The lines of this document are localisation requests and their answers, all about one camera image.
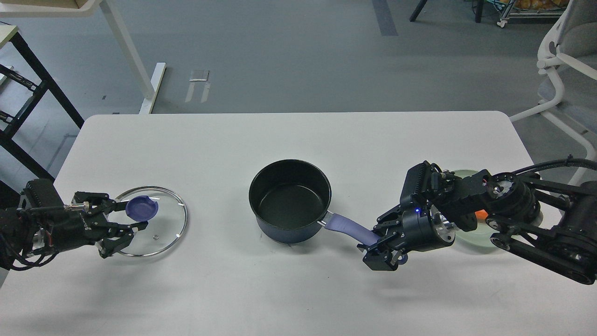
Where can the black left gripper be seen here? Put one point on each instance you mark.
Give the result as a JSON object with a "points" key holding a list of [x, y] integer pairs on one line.
{"points": [[71, 230]]}

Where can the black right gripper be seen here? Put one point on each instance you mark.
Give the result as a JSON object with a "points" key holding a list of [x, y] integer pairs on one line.
{"points": [[404, 230]]}

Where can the glass lid purple knob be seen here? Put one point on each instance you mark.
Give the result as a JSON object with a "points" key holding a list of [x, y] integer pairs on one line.
{"points": [[165, 212]]}

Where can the dark blue saucepan purple handle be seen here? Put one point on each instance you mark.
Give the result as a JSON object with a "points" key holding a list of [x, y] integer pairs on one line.
{"points": [[290, 200]]}

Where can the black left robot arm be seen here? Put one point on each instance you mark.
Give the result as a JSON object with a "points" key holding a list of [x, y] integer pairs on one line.
{"points": [[41, 226]]}

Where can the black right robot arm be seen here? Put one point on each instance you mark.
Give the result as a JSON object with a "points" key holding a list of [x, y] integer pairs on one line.
{"points": [[550, 224]]}

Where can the translucent green plate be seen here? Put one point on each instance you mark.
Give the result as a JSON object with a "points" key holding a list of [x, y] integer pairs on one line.
{"points": [[480, 239]]}

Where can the orange carrot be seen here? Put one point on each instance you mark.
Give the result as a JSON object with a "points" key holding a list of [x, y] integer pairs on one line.
{"points": [[481, 215]]}

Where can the white desk with leg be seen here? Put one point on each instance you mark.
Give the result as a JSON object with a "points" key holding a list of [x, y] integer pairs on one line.
{"points": [[149, 84]]}

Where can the wheeled cart base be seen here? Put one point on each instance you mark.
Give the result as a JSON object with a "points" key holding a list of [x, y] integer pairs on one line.
{"points": [[506, 11]]}

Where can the white office chair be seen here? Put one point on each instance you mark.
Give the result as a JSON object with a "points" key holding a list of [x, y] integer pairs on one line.
{"points": [[567, 58]]}

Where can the black metal shelf frame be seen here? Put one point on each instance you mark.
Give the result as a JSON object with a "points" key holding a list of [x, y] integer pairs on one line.
{"points": [[47, 84]]}

